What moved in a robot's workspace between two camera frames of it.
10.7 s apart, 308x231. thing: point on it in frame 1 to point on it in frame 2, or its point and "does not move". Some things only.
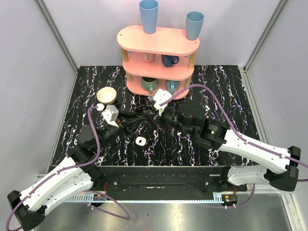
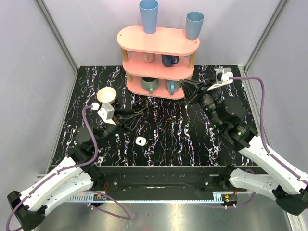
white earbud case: (140, 141) does not move
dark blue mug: (168, 60) does not move
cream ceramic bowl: (107, 95) does not move
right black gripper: (155, 117) to (190, 88)
